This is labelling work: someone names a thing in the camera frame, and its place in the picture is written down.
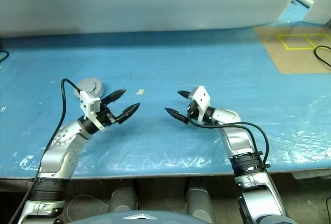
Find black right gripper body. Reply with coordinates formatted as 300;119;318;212
185;100;201;126

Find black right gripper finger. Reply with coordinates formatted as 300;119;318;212
164;107;189;125
176;89;192;99

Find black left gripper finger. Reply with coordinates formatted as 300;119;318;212
99;88;127;106
115;102;141;125

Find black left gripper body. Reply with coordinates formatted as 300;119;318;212
99;108;123;129

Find silver motor stator copper windings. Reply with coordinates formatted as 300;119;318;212
73;83;105;98

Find blue plastic table cover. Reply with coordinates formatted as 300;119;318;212
0;0;331;178

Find grey rounded shape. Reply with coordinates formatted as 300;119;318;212
186;180;216;222
110;186;138;213

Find white foam backdrop sheet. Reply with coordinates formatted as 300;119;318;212
0;0;310;38

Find brown cardboard sheet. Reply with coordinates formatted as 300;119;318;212
252;26;331;74

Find small white box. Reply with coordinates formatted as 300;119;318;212
296;0;318;7

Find white upright panel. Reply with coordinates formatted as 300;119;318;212
302;0;331;25

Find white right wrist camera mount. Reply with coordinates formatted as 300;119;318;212
188;85;210;126

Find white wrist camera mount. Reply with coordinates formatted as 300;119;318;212
188;85;210;126
79;89;113;133

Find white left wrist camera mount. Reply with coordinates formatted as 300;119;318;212
79;89;113;133

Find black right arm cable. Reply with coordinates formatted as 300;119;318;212
190;119;271;169

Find thin white floor cord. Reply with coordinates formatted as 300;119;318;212
66;180;109;218

